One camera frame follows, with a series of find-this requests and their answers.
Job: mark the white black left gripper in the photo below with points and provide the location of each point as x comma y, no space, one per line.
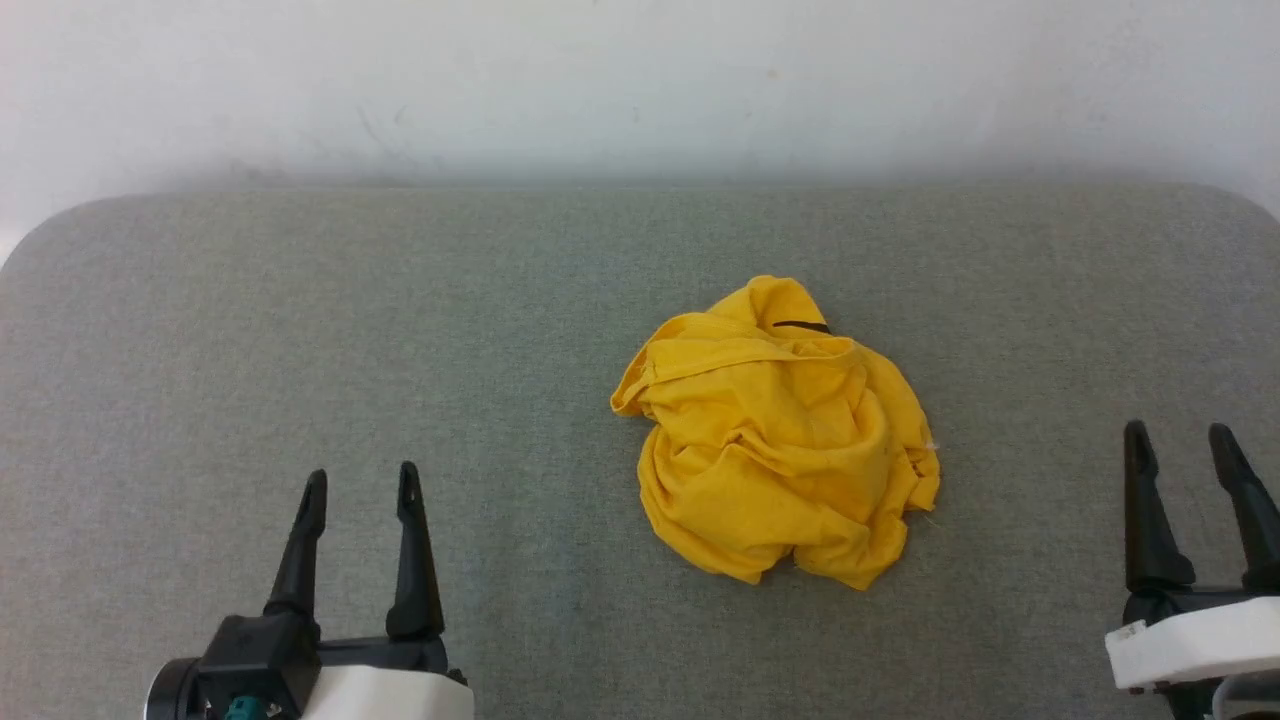
390,690

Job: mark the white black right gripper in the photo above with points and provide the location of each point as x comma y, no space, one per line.
1190,640

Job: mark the yellow cartoon face t-shirt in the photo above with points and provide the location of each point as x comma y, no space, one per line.
770,450

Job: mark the grey fabric sofa cushion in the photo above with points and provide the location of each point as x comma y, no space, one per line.
300,350

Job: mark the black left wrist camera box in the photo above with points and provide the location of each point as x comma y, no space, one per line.
260,660

